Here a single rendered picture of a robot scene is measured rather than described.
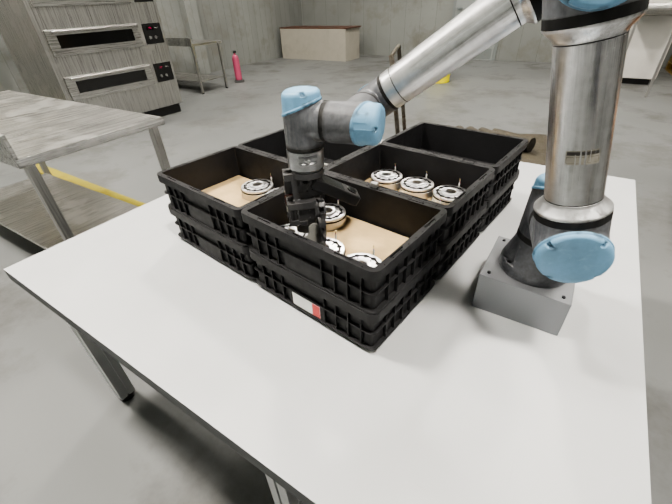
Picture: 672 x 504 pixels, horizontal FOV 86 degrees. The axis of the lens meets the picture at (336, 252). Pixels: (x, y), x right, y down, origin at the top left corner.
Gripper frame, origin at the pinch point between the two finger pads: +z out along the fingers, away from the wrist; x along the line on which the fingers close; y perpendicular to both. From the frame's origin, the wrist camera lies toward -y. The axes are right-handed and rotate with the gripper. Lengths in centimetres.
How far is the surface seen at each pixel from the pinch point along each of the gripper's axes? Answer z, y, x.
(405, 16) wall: -2, -384, -946
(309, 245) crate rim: -7.7, 4.1, 10.6
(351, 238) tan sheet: 2.0, -8.3, -4.1
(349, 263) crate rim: -7.8, -2.3, 18.7
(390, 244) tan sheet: 2.0, -17.1, 1.1
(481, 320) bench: 15.0, -34.2, 19.2
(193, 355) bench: 15.0, 32.4, 13.5
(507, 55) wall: 76, -567, -763
